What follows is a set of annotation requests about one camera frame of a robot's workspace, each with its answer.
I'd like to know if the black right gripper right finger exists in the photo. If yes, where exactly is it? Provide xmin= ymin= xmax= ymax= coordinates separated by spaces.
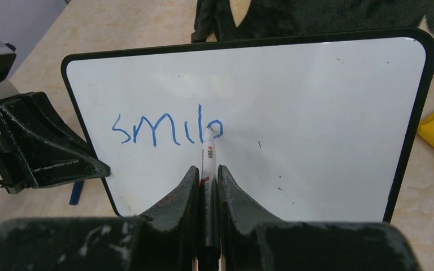
xmin=218 ymin=165 xmax=421 ymax=270

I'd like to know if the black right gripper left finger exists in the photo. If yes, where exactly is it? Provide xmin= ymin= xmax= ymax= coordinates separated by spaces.
xmin=0 ymin=167 xmax=199 ymax=270

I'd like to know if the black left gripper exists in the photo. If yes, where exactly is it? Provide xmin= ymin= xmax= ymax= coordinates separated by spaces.
xmin=0 ymin=92 xmax=111 ymax=194

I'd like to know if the blue marker cap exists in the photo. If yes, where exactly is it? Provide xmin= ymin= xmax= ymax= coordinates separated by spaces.
xmin=69 ymin=181 xmax=84 ymax=206

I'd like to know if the blue capped whiteboard marker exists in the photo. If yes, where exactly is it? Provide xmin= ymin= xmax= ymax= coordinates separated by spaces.
xmin=197 ymin=126 xmax=221 ymax=270

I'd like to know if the small whiteboard black frame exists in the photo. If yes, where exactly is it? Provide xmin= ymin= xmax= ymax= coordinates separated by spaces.
xmin=61 ymin=28 xmax=434 ymax=222

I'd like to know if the black floral plush blanket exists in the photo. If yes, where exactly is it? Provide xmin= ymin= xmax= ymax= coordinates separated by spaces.
xmin=191 ymin=0 xmax=434 ymax=42

